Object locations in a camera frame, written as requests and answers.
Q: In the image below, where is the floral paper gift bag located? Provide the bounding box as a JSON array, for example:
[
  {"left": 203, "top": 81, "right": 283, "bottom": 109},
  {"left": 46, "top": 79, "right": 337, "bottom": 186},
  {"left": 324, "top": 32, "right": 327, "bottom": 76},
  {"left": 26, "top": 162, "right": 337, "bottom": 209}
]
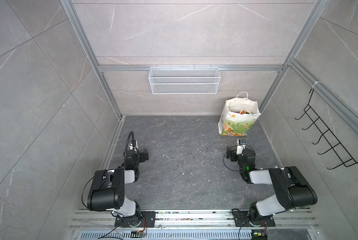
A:
[{"left": 218, "top": 92, "right": 262, "bottom": 137}]

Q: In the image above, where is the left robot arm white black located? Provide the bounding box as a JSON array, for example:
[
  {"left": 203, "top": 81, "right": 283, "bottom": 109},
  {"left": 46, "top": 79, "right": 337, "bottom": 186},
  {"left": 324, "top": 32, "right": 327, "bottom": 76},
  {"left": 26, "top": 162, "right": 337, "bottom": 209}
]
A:
[{"left": 81, "top": 149, "right": 149, "bottom": 222}]

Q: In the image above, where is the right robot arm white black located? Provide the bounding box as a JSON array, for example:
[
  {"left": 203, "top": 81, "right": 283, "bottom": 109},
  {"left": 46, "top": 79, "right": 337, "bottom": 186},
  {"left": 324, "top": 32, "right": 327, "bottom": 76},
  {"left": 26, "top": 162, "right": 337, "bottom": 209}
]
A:
[{"left": 223, "top": 145, "right": 317, "bottom": 226}]

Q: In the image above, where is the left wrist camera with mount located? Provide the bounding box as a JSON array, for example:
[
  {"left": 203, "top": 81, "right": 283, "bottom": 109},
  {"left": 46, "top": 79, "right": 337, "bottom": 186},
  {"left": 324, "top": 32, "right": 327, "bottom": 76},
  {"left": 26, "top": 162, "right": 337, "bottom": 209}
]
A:
[{"left": 129, "top": 140, "right": 139, "bottom": 152}]

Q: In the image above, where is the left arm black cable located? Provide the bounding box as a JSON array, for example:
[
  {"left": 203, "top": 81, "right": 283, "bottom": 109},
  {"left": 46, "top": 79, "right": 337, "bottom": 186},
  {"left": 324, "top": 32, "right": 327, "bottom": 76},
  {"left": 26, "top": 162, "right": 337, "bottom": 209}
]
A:
[{"left": 123, "top": 131, "right": 135, "bottom": 163}]

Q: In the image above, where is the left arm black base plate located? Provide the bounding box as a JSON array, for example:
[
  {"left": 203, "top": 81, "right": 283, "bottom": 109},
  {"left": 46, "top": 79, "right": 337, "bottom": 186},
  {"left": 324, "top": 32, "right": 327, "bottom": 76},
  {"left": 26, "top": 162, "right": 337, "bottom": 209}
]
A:
[{"left": 114, "top": 211, "right": 157, "bottom": 228}]

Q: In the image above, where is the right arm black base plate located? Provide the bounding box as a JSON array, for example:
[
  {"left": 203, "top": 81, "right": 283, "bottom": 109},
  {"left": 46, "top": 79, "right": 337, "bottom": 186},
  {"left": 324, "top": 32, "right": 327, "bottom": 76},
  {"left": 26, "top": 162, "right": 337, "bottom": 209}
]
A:
[{"left": 231, "top": 209, "right": 275, "bottom": 227}]

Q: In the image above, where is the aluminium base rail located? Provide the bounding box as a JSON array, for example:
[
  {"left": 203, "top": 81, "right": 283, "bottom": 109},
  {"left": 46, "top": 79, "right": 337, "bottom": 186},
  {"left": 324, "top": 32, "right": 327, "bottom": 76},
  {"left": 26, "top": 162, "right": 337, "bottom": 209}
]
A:
[{"left": 64, "top": 208, "right": 325, "bottom": 240}]

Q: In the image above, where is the black wire hook rack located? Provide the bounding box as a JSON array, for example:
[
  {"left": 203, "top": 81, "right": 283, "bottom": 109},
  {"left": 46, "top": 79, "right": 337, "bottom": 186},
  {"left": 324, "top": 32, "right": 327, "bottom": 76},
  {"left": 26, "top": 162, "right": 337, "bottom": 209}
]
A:
[{"left": 295, "top": 89, "right": 358, "bottom": 170}]

